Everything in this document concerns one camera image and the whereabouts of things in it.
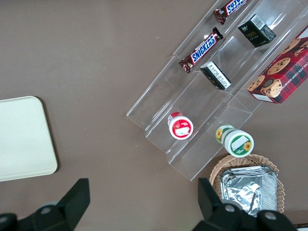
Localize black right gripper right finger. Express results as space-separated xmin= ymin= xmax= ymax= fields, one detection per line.
xmin=192 ymin=177 xmax=299 ymax=231

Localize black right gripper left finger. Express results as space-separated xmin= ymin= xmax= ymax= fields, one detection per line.
xmin=0 ymin=178 xmax=91 ymax=231

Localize wicker basket holding foil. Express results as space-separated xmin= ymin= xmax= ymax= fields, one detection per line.
xmin=209 ymin=154 xmax=285 ymax=215

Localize cream rectangular tray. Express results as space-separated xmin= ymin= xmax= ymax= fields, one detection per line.
xmin=0 ymin=96 xmax=58 ymax=182

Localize silver foil packets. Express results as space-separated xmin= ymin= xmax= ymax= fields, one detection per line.
xmin=220 ymin=165 xmax=279 ymax=218

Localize green lid sunflower cup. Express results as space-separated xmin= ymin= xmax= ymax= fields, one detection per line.
xmin=215 ymin=124 xmax=255 ymax=158

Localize red lid white cup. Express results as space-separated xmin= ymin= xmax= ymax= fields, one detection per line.
xmin=167 ymin=111 xmax=194 ymax=140

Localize clear acrylic stepped stand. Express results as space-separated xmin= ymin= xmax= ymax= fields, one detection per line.
xmin=126 ymin=0 xmax=308 ymax=181

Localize small black carton box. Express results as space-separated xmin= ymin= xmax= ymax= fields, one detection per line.
xmin=237 ymin=13 xmax=277 ymax=48
xmin=199 ymin=61 xmax=232 ymax=91

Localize red tartan cookie box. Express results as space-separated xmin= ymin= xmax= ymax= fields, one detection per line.
xmin=247 ymin=25 xmax=308 ymax=104

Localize Snickers chocolate bar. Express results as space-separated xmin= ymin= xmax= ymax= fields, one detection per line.
xmin=214 ymin=0 xmax=249 ymax=26
xmin=178 ymin=26 xmax=224 ymax=74

